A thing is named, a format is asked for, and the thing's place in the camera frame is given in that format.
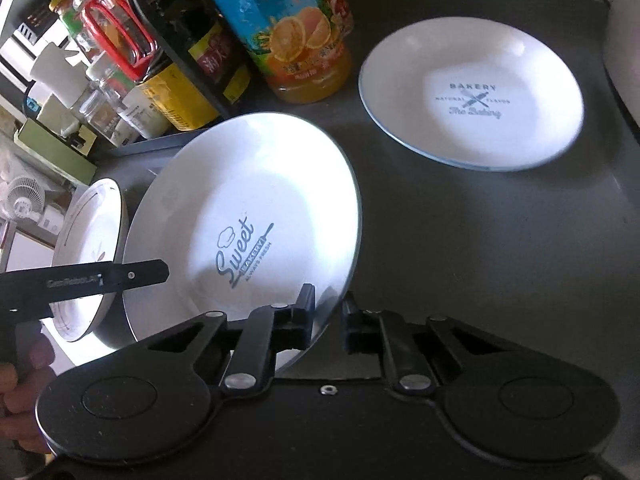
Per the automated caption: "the clear jar white lid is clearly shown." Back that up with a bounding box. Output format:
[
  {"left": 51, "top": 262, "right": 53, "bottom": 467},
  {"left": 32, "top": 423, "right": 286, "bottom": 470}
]
[{"left": 117, "top": 82, "right": 172, "bottom": 139}]

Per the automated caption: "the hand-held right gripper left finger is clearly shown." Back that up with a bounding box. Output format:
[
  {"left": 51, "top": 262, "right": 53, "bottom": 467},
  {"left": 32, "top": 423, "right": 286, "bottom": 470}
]
[{"left": 131, "top": 284, "right": 317, "bottom": 393}]

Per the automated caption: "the chili sauce bottle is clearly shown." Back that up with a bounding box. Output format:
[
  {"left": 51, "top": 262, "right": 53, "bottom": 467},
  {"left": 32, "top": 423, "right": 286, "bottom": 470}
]
[{"left": 49, "top": 0, "right": 87, "bottom": 38}]

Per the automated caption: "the clear shaker spice jar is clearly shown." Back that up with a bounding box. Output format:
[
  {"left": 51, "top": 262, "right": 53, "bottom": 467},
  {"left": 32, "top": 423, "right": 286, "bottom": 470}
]
[{"left": 70, "top": 80, "right": 123, "bottom": 137}]

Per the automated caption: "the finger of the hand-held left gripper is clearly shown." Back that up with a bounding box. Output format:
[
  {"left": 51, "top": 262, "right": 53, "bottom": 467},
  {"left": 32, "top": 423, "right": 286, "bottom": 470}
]
[{"left": 102, "top": 259, "right": 169, "bottom": 295}]

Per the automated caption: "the silver electric pressure cooker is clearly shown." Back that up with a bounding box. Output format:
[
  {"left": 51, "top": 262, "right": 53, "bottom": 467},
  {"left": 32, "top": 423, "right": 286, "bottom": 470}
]
[{"left": 602, "top": 0, "right": 640, "bottom": 128}]

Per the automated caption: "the white plate chef hat print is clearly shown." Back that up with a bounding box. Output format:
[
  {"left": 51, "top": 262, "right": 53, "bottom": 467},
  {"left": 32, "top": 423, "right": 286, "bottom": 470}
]
[{"left": 121, "top": 111, "right": 362, "bottom": 376}]

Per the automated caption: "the person's left hand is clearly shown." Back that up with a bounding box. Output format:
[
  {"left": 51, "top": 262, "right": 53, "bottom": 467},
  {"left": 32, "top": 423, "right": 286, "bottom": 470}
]
[{"left": 0, "top": 332, "right": 63, "bottom": 458}]

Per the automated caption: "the orange juice bottle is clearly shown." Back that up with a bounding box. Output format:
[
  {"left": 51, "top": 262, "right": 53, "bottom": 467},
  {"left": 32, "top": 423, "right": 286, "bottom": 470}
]
[{"left": 192, "top": 0, "right": 353, "bottom": 103}]

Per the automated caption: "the white plate leaf print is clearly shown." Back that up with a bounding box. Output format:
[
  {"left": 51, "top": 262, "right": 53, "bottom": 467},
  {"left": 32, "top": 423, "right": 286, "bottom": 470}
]
[{"left": 52, "top": 178, "right": 130, "bottom": 343}]

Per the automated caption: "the white plate crossed utensils print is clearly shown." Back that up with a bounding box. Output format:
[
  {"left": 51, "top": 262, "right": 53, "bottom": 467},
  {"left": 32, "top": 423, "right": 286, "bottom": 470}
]
[{"left": 358, "top": 17, "right": 585, "bottom": 172}]

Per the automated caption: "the dark bottle red label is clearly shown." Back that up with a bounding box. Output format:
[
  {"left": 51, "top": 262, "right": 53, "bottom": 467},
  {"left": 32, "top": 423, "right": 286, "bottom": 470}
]
[{"left": 145, "top": 0, "right": 252, "bottom": 117}]

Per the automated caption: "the green cardboard box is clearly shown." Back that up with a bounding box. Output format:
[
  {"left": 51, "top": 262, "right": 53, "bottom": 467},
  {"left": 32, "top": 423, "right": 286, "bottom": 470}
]
[{"left": 12, "top": 120, "right": 98, "bottom": 187}]

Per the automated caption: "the dark sauce jug red handle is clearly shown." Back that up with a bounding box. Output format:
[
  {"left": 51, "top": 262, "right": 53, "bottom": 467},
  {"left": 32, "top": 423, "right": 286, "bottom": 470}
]
[{"left": 75, "top": 0, "right": 203, "bottom": 133}]

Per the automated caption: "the small white fan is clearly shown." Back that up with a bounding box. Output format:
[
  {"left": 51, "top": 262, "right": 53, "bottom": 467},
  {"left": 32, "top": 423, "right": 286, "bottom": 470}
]
[{"left": 7, "top": 176, "right": 49, "bottom": 222}]

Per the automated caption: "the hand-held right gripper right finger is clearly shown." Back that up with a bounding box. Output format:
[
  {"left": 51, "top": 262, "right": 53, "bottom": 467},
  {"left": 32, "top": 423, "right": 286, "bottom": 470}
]
[{"left": 342, "top": 292, "right": 516, "bottom": 396}]

